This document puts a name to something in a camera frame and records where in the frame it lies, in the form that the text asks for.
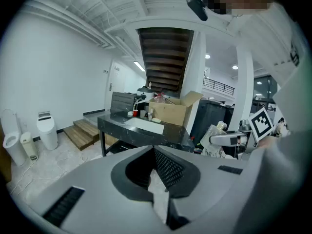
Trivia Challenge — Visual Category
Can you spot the white floor cable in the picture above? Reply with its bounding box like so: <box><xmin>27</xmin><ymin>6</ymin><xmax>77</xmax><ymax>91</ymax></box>
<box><xmin>9</xmin><ymin>147</ymin><xmax>88</xmax><ymax>197</ymax></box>

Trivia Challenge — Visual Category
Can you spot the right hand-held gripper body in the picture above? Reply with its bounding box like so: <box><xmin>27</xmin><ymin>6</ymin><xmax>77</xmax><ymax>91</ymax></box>
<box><xmin>237</xmin><ymin>107</ymin><xmax>274</xmax><ymax>154</ymax></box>

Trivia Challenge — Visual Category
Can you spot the white sink basin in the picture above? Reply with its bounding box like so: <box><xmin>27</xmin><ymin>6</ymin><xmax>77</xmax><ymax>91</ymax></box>
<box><xmin>124</xmin><ymin>117</ymin><xmax>165</xmax><ymax>135</ymax></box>

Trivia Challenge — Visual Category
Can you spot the black ribbed panel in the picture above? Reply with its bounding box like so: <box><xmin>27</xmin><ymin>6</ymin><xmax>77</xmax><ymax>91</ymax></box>
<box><xmin>110</xmin><ymin>91</ymin><xmax>136</xmax><ymax>114</ymax></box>

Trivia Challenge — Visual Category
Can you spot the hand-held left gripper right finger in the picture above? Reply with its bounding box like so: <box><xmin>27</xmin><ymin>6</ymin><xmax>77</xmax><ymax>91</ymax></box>
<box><xmin>155</xmin><ymin>145</ymin><xmax>248</xmax><ymax>234</ymax></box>

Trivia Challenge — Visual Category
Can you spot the black head-mounted camera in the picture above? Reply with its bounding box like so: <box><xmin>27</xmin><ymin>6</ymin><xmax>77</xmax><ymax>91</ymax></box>
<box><xmin>186</xmin><ymin>0</ymin><xmax>209</xmax><ymax>21</ymax></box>

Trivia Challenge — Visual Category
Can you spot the dark counter table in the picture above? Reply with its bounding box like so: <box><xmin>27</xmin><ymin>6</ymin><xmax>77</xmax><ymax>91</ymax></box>
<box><xmin>97</xmin><ymin>111</ymin><xmax>195</xmax><ymax>153</ymax></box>

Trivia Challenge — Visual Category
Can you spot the black railing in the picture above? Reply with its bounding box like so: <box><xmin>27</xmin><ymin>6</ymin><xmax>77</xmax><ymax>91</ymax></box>
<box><xmin>203</xmin><ymin>78</ymin><xmax>235</xmax><ymax>97</ymax></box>

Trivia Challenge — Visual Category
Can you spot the white smart toilet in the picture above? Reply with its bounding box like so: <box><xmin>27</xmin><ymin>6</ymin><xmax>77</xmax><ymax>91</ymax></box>
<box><xmin>36</xmin><ymin>111</ymin><xmax>59</xmax><ymax>151</ymax></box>

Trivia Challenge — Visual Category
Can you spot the grey bottle with cream cap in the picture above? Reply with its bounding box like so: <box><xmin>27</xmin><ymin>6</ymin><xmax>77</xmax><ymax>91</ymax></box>
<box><xmin>201</xmin><ymin>120</ymin><xmax>228</xmax><ymax>157</ymax></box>

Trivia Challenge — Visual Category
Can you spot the ceiling tube light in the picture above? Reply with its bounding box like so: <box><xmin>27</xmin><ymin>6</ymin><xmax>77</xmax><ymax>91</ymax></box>
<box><xmin>133</xmin><ymin>60</ymin><xmax>146</xmax><ymax>72</ymax></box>

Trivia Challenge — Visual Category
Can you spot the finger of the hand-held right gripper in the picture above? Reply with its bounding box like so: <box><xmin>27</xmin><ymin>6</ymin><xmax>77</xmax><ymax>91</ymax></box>
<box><xmin>209</xmin><ymin>133</ymin><xmax>239</xmax><ymax>146</ymax></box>

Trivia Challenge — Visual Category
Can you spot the person's white shirt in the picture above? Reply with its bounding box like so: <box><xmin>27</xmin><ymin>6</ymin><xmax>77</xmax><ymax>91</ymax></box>
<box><xmin>225</xmin><ymin>1</ymin><xmax>312</xmax><ymax>234</ymax></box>

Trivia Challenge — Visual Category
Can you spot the large open cardboard box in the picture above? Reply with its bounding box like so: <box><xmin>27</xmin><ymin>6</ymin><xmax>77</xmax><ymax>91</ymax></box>
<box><xmin>148</xmin><ymin>91</ymin><xmax>204</xmax><ymax>127</ymax></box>

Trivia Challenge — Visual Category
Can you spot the white faucet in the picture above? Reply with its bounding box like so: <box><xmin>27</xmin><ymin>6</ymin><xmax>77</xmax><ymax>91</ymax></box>
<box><xmin>133</xmin><ymin>98</ymin><xmax>147</xmax><ymax>112</ymax></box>

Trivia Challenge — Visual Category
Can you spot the white open-lid toilet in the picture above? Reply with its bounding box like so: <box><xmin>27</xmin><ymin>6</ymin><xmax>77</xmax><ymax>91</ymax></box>
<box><xmin>1</xmin><ymin>108</ymin><xmax>27</xmax><ymax>167</ymax></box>

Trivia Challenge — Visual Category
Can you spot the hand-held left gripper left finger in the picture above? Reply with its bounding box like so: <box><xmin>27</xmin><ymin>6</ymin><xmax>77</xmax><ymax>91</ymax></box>
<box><xmin>26</xmin><ymin>145</ymin><xmax>169</xmax><ymax>234</ymax></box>

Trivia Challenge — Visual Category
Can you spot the white door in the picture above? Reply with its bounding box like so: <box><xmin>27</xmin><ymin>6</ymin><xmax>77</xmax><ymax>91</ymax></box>
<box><xmin>105</xmin><ymin>59</ymin><xmax>128</xmax><ymax>112</ymax></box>

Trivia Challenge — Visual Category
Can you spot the clear plastic bottle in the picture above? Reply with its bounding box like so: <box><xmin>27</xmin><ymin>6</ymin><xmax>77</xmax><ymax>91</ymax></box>
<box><xmin>153</xmin><ymin>92</ymin><xmax>173</xmax><ymax>105</ymax></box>

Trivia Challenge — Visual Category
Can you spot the brown staircase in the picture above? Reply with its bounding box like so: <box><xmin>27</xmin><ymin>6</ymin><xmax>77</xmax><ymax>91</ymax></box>
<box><xmin>137</xmin><ymin>27</ymin><xmax>195</xmax><ymax>93</ymax></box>

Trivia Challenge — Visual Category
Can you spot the beige trash bin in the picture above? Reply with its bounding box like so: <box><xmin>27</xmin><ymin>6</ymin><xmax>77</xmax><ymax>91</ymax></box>
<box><xmin>20</xmin><ymin>132</ymin><xmax>39</xmax><ymax>160</ymax></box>

